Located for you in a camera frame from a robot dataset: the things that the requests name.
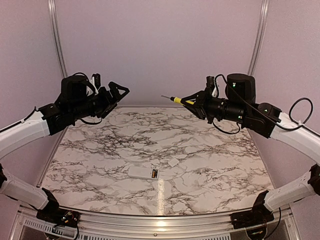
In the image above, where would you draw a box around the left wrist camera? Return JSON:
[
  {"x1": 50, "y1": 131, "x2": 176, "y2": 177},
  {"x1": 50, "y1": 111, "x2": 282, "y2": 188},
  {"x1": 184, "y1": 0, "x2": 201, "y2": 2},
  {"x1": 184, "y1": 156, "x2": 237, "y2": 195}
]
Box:
[{"x1": 90, "y1": 73, "x2": 101, "y2": 95}]

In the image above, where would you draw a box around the right aluminium frame post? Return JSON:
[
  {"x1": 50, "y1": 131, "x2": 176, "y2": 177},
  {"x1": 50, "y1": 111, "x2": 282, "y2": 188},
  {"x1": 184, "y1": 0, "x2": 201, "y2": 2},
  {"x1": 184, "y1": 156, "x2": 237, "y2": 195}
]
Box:
[{"x1": 245, "y1": 0, "x2": 270, "y2": 76}]

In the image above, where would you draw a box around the front aluminium rail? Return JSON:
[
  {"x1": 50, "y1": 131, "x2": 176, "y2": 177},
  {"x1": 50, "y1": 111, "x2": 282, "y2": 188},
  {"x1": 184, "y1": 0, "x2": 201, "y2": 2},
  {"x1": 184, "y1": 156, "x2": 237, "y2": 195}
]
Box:
[{"x1": 11, "y1": 204, "x2": 300, "y2": 240}]

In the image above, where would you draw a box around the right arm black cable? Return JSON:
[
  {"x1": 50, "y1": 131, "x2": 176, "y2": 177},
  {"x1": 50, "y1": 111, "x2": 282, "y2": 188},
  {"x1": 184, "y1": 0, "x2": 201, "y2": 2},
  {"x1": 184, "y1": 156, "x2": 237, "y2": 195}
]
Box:
[{"x1": 212, "y1": 73, "x2": 315, "y2": 237}]

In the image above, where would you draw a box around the white battery cover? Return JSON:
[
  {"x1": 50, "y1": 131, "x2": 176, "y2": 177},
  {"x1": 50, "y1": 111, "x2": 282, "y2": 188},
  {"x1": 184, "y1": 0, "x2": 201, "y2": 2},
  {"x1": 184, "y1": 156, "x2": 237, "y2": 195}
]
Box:
[{"x1": 168, "y1": 158, "x2": 180, "y2": 168}]

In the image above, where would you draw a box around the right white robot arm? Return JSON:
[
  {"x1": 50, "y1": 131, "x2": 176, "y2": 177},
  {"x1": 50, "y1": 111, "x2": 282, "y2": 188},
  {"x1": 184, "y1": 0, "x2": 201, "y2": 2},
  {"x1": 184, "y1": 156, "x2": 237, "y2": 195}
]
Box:
[{"x1": 180, "y1": 73, "x2": 320, "y2": 224}]

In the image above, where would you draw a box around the yellow handled screwdriver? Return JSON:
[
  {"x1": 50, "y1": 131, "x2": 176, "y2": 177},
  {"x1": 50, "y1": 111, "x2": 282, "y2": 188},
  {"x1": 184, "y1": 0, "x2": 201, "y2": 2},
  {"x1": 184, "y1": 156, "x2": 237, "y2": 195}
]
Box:
[{"x1": 161, "y1": 95, "x2": 194, "y2": 106}]

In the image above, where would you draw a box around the white remote control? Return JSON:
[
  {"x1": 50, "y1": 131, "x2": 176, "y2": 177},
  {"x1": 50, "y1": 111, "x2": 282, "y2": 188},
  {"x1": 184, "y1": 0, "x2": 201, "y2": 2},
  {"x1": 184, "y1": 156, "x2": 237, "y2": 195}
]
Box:
[{"x1": 128, "y1": 166, "x2": 159, "y2": 180}]

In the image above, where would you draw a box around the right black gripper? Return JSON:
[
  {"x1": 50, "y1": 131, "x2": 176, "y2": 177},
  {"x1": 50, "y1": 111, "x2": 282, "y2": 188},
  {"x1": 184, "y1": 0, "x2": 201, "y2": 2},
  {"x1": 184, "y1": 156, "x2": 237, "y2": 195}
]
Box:
[{"x1": 181, "y1": 86, "x2": 248, "y2": 123}]

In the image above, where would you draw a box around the aluminium frame post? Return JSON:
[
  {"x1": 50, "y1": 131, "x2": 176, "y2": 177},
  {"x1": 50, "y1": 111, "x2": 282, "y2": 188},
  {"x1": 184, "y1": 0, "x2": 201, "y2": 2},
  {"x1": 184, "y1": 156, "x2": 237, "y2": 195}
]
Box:
[
  {"x1": 47, "y1": 0, "x2": 77, "y2": 111},
  {"x1": 245, "y1": 0, "x2": 270, "y2": 76}
]

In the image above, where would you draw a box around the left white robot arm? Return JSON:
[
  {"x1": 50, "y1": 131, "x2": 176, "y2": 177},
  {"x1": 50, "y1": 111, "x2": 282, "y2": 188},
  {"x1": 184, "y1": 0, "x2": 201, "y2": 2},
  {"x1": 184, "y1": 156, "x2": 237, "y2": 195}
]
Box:
[{"x1": 0, "y1": 72, "x2": 130, "y2": 223}]

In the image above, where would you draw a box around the left aluminium frame post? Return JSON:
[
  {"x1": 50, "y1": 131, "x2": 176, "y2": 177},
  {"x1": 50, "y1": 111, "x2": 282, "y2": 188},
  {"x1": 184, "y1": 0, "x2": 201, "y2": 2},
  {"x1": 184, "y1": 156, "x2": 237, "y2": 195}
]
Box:
[{"x1": 47, "y1": 0, "x2": 77, "y2": 111}]

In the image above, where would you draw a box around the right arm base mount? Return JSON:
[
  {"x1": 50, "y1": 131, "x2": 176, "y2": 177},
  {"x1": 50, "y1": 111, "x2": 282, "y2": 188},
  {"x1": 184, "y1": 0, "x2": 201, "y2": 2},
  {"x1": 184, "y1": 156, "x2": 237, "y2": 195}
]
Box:
[{"x1": 230, "y1": 210, "x2": 275, "y2": 229}]

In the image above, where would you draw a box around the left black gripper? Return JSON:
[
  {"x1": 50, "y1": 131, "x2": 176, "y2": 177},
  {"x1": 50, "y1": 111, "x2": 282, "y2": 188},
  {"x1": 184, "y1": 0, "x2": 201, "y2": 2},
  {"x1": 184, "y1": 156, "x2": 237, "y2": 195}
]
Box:
[{"x1": 70, "y1": 80, "x2": 129, "y2": 120}]

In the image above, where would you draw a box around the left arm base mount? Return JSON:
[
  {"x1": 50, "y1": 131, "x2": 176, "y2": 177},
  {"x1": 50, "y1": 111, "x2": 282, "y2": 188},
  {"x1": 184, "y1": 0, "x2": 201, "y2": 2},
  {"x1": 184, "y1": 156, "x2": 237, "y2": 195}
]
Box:
[{"x1": 36, "y1": 208, "x2": 80, "y2": 228}]

